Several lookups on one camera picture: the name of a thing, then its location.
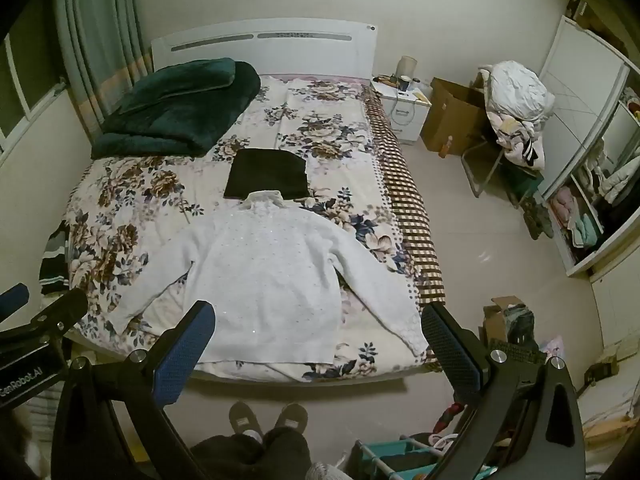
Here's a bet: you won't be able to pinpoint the dark green blanket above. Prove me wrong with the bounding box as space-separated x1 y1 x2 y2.
91 57 262 159

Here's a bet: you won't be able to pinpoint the white wardrobe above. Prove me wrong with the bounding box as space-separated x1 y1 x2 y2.
537 15 640 277

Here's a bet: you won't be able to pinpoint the striped cloth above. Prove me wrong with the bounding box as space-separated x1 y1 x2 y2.
39 220 71 296

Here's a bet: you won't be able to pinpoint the white towel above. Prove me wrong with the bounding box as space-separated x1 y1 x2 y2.
107 189 430 365

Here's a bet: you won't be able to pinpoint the person's slipper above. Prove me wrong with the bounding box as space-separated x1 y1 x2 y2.
272 403 309 431
229 401 263 443

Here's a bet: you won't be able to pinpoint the brown checkered sheet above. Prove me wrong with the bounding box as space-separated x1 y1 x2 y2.
362 85 446 373

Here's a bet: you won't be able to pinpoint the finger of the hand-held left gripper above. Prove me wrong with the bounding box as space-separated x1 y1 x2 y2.
0 283 31 322
27 287 90 335

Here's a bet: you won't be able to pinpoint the metal folding chair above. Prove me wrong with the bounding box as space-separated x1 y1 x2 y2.
460 140 543 206

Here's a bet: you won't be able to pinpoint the green curtain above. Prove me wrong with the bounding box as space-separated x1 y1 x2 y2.
52 0 153 143

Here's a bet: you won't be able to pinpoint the person's legs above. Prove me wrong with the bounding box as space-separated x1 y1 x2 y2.
190 427 313 480

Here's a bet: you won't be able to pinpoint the large cardboard box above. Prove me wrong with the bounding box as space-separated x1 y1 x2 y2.
419 77 488 156

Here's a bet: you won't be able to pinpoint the black folded garment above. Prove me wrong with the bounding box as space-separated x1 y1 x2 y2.
223 148 310 200

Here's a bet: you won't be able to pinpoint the floral bed sheet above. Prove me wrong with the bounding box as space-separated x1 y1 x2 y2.
62 74 433 386

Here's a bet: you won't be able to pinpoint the pile of clothes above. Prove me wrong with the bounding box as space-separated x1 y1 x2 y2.
477 60 557 168

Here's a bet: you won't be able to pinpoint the white wall air conditioner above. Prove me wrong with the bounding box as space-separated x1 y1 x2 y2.
151 20 379 78

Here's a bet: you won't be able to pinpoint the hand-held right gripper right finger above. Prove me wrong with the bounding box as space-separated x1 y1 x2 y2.
421 301 586 480

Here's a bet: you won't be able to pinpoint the small cardboard box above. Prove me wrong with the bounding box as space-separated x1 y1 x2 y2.
482 296 528 346

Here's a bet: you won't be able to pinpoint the red-handled tool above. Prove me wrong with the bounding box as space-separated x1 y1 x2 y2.
432 402 463 433

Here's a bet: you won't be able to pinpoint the person's left slipper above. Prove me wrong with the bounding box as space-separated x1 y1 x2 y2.
229 401 263 443

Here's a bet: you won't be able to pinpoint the white nightstand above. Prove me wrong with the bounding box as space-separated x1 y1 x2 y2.
372 80 433 143

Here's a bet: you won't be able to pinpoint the teal storage rack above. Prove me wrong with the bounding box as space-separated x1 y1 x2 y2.
352 435 496 480

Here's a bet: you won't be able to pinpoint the person's right slipper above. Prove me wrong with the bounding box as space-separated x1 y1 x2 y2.
272 403 309 431

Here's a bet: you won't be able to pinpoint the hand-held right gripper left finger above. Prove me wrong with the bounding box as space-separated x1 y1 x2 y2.
50 300 217 480

